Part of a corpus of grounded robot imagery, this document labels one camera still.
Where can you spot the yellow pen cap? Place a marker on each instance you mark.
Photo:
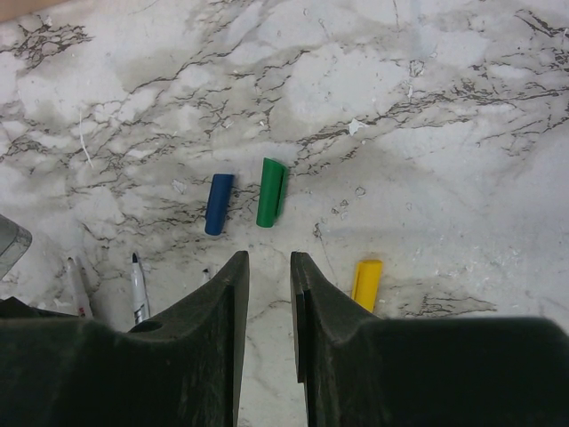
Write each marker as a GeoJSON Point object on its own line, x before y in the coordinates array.
{"type": "Point", "coordinates": [366, 283]}

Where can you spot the white yellow marker pen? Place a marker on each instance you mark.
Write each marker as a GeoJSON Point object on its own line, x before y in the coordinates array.
{"type": "Point", "coordinates": [80, 297]}

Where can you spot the blue pen cap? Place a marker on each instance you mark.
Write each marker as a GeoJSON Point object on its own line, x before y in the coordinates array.
{"type": "Point", "coordinates": [217, 204]}

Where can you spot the white blue marker pen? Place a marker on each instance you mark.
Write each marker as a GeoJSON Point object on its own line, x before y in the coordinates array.
{"type": "Point", "coordinates": [140, 305]}

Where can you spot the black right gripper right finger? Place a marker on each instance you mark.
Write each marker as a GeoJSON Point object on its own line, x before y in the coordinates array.
{"type": "Point", "coordinates": [360, 370]}

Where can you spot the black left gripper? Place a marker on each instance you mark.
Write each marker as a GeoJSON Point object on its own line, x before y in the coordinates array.
{"type": "Point", "coordinates": [15, 241]}

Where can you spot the peach plastic desk organizer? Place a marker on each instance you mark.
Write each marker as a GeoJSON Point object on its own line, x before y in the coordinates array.
{"type": "Point", "coordinates": [15, 9]}

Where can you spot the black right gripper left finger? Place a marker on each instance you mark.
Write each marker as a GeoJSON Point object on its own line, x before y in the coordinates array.
{"type": "Point", "coordinates": [182, 367]}

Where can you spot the green pen cap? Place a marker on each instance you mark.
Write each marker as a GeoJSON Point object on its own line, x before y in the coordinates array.
{"type": "Point", "coordinates": [272, 192]}

